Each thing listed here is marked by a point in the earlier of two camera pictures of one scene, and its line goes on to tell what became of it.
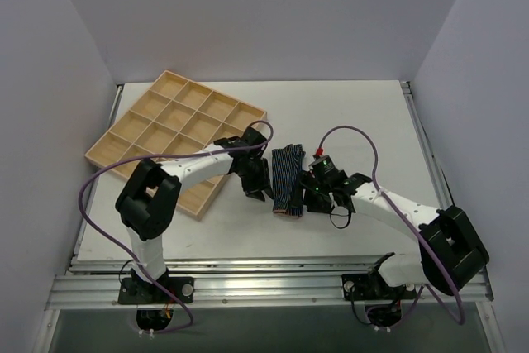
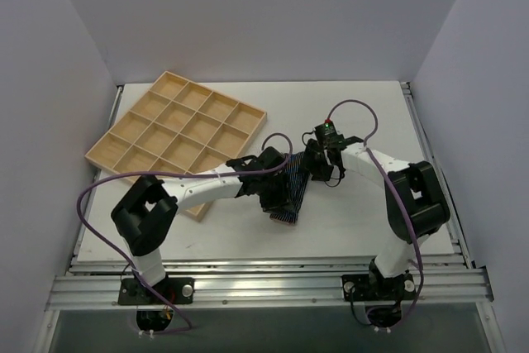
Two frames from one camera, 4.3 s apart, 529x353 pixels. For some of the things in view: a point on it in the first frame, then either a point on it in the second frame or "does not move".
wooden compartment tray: x=178 y=115 does not move
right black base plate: x=364 y=286 does not move
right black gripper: x=312 y=194 -> x=313 y=161
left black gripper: x=257 y=179 -> x=279 y=197
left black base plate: x=135 y=291 does not move
